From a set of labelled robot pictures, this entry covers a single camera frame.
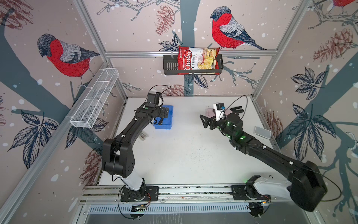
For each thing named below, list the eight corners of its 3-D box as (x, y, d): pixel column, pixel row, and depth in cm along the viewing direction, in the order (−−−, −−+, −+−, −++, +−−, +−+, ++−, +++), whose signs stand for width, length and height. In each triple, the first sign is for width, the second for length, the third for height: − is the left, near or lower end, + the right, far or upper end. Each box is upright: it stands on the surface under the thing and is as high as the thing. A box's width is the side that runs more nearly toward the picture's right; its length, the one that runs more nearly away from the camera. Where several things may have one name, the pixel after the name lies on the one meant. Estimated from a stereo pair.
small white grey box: (253, 133, 100) (254, 132, 98) (254, 126, 104) (255, 125, 102) (269, 139, 97) (270, 138, 95) (269, 132, 101) (271, 130, 99)
